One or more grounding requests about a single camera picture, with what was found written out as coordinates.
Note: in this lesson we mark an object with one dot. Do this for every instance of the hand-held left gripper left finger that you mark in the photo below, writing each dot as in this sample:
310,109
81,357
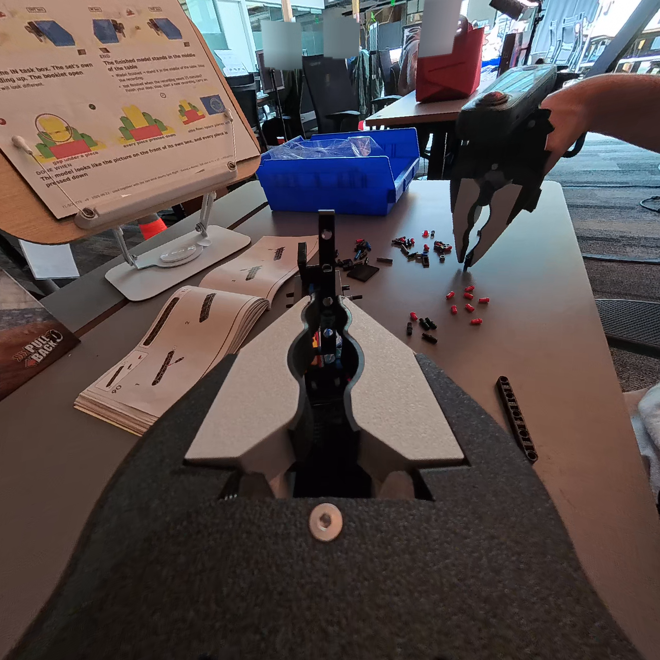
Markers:
247,402

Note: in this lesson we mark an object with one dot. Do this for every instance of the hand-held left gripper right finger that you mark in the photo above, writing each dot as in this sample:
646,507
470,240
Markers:
407,412

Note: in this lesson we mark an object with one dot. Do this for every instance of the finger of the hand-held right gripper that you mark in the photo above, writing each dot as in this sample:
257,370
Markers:
464,206
508,206

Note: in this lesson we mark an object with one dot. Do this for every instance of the long black lego beam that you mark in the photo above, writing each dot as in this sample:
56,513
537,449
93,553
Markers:
326,247
517,417

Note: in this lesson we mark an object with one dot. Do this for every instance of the person's right forearm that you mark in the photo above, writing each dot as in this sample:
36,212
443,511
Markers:
618,108

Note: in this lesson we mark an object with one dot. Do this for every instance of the lego instruction booklet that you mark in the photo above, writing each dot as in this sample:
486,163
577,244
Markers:
196,330

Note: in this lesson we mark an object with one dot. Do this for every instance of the partly built lego truck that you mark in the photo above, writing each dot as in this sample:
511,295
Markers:
330,358

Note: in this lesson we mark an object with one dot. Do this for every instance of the black square lego tile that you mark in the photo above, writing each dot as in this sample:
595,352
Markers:
362,273

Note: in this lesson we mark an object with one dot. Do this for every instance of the lego set box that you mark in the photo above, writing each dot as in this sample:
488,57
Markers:
31,350

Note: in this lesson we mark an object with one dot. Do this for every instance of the person's right hand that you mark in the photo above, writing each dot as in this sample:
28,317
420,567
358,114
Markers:
564,121

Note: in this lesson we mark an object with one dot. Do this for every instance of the red storage box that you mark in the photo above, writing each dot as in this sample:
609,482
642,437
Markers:
453,77

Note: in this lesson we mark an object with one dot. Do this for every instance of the brown office desk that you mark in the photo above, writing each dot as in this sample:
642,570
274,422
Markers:
402,111

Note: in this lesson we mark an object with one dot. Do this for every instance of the studio light panel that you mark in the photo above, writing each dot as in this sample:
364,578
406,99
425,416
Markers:
510,6

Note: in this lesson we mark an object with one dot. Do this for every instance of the blue plastic bin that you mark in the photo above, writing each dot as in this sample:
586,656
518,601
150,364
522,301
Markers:
330,185

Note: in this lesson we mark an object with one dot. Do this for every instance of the clear plastic bag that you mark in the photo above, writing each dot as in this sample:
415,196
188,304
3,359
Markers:
325,147

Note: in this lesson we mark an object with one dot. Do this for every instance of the orange traffic cone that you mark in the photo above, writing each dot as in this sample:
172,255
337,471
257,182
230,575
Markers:
153,227

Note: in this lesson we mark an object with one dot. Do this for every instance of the wooden document stand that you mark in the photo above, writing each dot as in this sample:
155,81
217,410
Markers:
20,216

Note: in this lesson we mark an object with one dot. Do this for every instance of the printed instruction sheet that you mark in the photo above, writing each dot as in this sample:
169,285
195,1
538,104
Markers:
129,77

